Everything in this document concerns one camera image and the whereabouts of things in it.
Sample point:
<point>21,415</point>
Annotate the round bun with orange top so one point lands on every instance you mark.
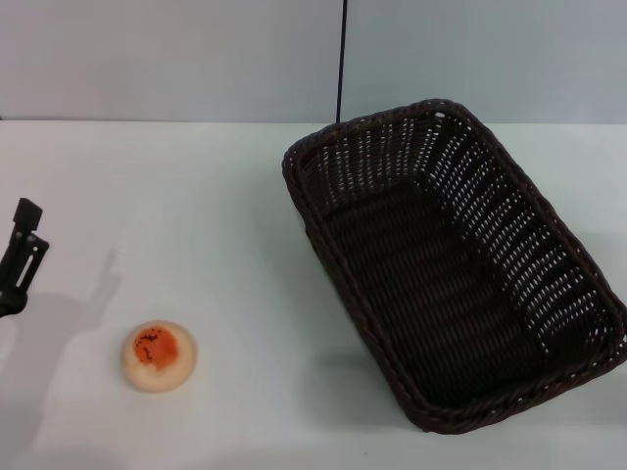
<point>159,362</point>

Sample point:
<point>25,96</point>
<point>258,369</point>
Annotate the black woven wicker basket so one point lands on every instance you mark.
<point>416,294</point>

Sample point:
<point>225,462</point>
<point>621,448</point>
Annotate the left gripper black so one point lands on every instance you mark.
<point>11,304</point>

